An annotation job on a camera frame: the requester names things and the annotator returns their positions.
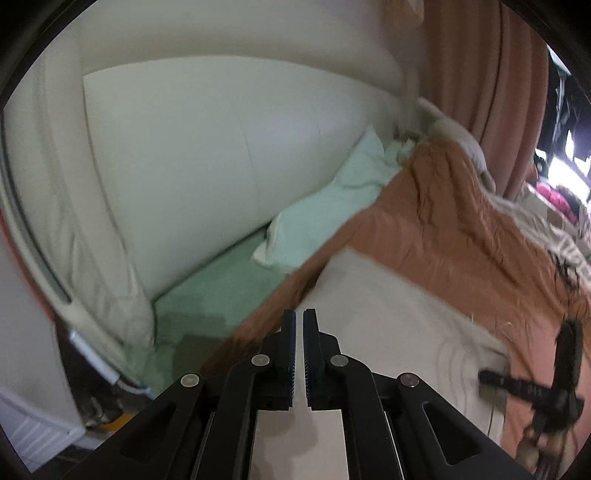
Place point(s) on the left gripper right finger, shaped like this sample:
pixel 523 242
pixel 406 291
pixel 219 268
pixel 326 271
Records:
pixel 326 368

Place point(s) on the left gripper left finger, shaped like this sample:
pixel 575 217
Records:
pixel 275 367

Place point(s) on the beige large garment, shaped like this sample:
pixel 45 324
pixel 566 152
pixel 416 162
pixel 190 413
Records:
pixel 394 327

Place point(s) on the dark hanging clothes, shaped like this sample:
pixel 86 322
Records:
pixel 567 112

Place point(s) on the green bed sheet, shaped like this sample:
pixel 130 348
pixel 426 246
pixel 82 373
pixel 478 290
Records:
pixel 194 317

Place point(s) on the mint green pillow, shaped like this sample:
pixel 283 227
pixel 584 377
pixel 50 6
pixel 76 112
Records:
pixel 297 232

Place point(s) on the grey patterned blanket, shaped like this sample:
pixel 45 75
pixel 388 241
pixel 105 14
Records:
pixel 544 225

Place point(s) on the orange bed cover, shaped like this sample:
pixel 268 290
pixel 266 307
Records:
pixel 434 226

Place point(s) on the cream padded headboard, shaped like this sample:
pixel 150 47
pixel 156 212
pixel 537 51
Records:
pixel 141 138

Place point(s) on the pink window curtain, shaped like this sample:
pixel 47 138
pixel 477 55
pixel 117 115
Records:
pixel 488 70

